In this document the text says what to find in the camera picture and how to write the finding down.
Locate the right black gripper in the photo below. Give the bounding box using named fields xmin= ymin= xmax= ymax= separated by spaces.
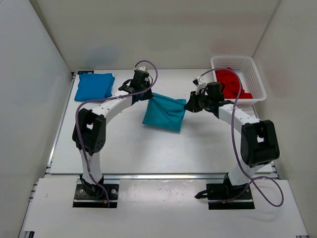
xmin=185 ymin=90 xmax=214 ymax=113

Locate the teal t shirt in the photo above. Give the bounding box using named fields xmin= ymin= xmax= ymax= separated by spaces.
xmin=142 ymin=93 xmax=186 ymax=133

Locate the red t shirt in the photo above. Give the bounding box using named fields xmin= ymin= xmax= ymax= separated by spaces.
xmin=215 ymin=69 xmax=240 ymax=99

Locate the blue t shirt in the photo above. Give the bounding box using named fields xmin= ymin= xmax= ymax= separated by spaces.
xmin=74 ymin=73 xmax=115 ymax=102

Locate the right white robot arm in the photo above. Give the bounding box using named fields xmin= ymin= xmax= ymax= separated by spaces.
xmin=184 ymin=79 xmax=280 ymax=202

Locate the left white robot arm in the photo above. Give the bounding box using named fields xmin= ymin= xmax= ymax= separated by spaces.
xmin=72 ymin=83 xmax=153 ymax=201

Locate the dark label sticker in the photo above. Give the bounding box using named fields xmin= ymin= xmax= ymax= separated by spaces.
xmin=77 ymin=70 xmax=94 ymax=75

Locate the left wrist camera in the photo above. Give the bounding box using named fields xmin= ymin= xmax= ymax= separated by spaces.
xmin=118 ymin=66 xmax=150 ymax=94

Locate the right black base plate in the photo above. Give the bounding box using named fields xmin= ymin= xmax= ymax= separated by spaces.
xmin=206 ymin=183 xmax=255 ymax=210

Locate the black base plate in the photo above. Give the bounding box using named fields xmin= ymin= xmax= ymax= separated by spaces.
xmin=206 ymin=183 xmax=255 ymax=210
xmin=72 ymin=180 xmax=119 ymax=208

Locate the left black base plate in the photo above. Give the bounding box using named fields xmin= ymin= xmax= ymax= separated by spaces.
xmin=72 ymin=180 xmax=119 ymax=208

